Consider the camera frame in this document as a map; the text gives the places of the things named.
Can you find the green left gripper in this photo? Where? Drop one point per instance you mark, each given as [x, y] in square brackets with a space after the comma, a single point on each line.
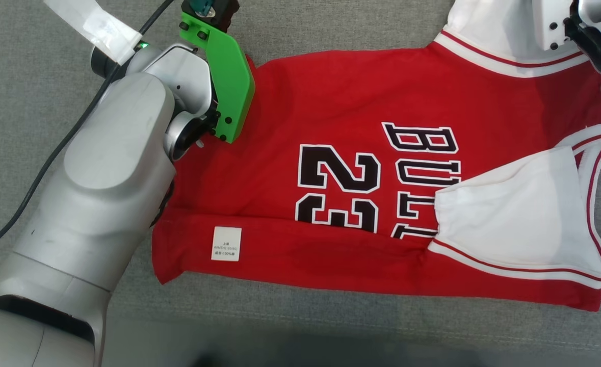
[231, 81]

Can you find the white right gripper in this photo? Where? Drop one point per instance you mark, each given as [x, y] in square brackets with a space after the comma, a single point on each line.
[550, 23]

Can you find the red Bulls basketball jersey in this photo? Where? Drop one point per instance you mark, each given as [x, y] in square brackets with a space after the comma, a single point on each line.
[331, 102]

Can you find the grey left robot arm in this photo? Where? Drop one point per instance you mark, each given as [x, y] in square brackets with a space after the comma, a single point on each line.
[106, 193]

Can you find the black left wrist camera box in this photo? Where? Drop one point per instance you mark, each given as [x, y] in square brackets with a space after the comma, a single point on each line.
[224, 12]

